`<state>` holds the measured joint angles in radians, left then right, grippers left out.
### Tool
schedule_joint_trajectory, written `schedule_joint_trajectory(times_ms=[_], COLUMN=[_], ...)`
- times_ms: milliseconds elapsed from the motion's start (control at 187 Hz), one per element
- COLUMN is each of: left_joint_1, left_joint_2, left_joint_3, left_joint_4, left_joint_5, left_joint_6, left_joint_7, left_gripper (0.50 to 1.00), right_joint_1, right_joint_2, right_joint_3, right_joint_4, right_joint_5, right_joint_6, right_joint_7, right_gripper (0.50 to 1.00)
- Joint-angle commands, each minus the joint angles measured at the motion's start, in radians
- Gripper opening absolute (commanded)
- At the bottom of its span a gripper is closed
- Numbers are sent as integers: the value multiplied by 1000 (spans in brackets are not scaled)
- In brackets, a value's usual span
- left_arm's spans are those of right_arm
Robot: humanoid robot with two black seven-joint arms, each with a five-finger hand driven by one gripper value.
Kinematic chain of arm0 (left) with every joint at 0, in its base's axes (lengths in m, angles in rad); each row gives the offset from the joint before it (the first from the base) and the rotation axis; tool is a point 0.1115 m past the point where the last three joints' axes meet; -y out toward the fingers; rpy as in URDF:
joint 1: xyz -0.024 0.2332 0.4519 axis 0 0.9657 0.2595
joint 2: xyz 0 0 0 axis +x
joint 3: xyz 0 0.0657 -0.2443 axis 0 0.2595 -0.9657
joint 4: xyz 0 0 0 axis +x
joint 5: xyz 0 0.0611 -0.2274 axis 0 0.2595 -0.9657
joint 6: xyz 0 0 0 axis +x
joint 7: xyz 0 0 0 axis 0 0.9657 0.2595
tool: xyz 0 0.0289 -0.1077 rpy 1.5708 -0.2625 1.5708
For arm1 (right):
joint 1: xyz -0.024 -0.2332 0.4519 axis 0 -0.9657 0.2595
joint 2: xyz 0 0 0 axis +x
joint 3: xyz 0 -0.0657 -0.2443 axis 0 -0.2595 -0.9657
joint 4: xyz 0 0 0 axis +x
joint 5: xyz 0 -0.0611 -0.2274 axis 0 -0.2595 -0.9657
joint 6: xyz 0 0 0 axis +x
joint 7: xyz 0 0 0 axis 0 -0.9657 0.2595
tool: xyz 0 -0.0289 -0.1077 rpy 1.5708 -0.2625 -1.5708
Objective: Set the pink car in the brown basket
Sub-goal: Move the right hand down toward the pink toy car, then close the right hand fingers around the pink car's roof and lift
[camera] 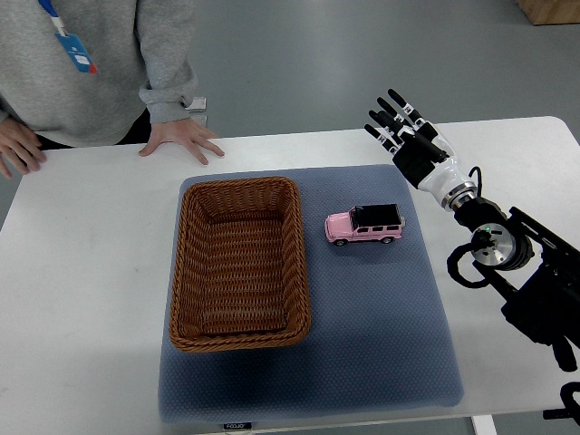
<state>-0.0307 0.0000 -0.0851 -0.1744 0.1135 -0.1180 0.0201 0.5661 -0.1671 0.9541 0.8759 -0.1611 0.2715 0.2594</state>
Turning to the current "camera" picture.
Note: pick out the person right hand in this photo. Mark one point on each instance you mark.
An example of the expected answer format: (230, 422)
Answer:
(20, 149)

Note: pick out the person left hand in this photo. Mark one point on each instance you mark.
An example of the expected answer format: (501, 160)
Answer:
(187, 133)

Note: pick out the brown wicker basket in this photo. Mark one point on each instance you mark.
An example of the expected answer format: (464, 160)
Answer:
(240, 276)

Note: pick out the lower floor plate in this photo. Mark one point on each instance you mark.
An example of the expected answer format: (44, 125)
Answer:
(200, 119)

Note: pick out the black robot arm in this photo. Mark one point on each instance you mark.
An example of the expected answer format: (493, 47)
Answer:
(513, 184)

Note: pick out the grey sweatshirt person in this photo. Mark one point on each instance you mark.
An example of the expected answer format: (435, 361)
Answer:
(117, 60)

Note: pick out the blue grey mat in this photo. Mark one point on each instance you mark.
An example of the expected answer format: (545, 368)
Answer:
(379, 339)

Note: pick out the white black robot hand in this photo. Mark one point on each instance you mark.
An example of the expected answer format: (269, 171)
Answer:
(425, 157)

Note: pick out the floor plate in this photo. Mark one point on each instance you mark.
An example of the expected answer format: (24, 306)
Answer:
(198, 104)
(200, 119)

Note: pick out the upper floor plate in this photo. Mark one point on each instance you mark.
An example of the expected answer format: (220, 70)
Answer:
(198, 104)

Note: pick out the pink toy car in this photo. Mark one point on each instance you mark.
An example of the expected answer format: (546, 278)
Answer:
(382, 223)

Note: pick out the white table leg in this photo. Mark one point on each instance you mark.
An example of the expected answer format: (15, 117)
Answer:
(483, 425)

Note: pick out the blue id badge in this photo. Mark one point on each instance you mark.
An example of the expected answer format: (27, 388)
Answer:
(77, 53)

